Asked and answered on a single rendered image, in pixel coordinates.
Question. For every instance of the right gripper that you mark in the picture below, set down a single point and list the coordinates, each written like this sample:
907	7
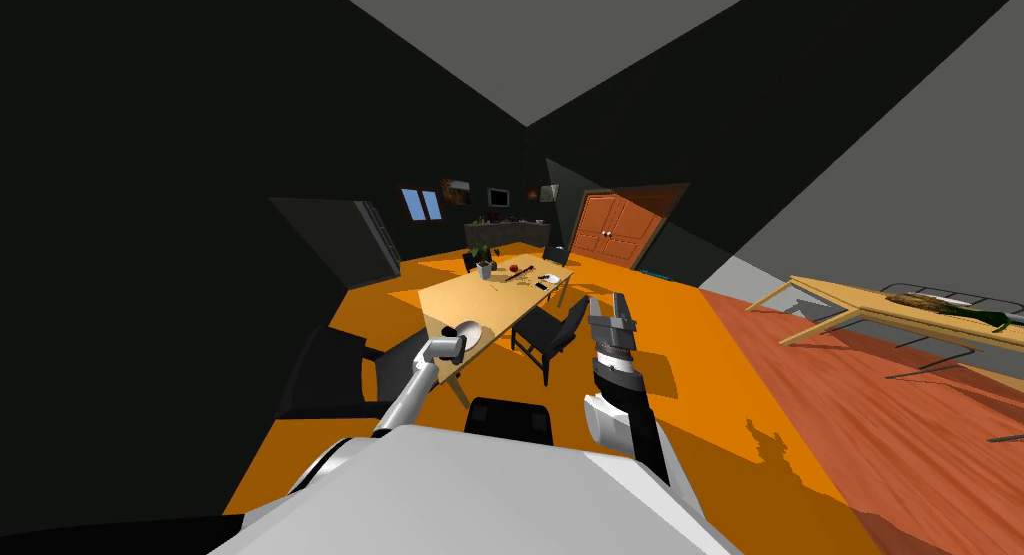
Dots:
614	332

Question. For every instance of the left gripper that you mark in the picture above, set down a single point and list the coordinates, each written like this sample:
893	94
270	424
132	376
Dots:
449	332

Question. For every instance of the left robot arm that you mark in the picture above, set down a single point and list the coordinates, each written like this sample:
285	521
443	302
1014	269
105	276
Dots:
410	396

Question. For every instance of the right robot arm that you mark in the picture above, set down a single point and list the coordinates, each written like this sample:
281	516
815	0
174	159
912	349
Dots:
632	415

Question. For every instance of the white plate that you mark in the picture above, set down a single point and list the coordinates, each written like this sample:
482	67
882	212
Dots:
470	335

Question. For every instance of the light wooden dining table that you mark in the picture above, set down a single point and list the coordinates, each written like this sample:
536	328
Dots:
488	299

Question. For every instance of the black dining chair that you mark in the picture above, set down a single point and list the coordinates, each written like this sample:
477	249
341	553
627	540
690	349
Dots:
552	331
320	371

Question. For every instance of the green plant in white pot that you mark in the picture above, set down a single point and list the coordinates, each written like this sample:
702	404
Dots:
483	263

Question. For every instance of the orange double door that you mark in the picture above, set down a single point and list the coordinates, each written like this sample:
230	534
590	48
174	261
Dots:
616	227

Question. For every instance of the dark grey door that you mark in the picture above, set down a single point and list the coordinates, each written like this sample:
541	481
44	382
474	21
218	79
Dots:
382	239

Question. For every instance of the dark sideboard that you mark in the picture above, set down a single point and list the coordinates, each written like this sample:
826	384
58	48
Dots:
508	233

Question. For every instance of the blue window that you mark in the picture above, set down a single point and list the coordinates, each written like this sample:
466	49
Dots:
421	204

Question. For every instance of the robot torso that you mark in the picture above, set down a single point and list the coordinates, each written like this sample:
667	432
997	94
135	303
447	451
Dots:
480	499

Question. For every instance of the light wooden side table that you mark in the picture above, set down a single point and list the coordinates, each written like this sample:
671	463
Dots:
872	307

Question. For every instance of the orange wall picture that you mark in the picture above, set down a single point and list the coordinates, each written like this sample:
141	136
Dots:
456	192

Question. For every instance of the black framed wall screen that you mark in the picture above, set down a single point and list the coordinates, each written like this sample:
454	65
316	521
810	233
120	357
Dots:
498	197

